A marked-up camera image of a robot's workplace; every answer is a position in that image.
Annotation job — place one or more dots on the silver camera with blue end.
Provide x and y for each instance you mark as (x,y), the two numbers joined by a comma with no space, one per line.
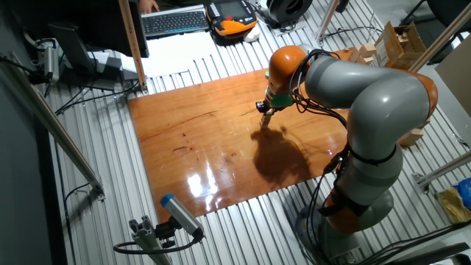
(180,213)

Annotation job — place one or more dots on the tan frame post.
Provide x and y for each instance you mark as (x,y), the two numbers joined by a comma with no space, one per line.
(327,18)
(134,48)
(445,35)

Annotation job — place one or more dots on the white computer mouse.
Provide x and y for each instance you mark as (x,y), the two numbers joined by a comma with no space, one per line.
(252,35)

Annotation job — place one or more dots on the white paper sheets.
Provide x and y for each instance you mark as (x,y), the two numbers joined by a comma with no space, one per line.
(173,51)

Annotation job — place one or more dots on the large wooden block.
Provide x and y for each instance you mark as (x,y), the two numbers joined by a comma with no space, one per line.
(426,123)
(411,137)

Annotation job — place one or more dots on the black office chair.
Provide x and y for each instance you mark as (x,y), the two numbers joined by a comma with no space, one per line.
(447,9)

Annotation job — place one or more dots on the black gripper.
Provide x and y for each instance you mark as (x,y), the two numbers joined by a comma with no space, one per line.
(269,106)

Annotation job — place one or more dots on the long aluminium frame beam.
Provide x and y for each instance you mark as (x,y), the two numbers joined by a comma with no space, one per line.
(55,129)

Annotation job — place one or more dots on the orange black teach pendant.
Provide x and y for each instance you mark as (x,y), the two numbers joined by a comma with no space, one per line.
(235,26)

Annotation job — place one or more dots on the beige flat panel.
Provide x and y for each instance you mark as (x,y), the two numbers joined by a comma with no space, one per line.
(456,77)

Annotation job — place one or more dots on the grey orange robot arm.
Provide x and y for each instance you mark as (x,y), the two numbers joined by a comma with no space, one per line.
(382,103)

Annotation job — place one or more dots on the yellow plastic bag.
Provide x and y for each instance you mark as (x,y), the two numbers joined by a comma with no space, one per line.
(454,206)

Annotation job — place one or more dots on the blue plastic bag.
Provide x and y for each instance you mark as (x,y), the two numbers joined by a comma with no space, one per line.
(466,191)

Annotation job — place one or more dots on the aluminium profile camera stand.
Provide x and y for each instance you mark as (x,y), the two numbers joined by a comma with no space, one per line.
(147,239)

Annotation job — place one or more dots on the grey fan base plate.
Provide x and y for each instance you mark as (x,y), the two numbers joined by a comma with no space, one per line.
(294,29)

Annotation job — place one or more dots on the black computer keyboard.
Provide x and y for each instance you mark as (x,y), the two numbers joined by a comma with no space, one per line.
(174,23)

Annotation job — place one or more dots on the open cardboard box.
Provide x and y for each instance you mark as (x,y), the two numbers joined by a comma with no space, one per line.
(416,42)

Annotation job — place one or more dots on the black flat bar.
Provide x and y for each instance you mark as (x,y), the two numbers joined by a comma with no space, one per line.
(430,254)

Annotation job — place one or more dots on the short aluminium frame beam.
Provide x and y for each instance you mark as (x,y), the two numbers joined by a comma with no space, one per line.
(445,168)

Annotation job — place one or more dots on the person right hand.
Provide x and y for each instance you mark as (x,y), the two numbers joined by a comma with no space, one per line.
(149,5)

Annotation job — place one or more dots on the glossy wooden board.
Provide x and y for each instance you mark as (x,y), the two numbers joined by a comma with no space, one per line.
(206,147)

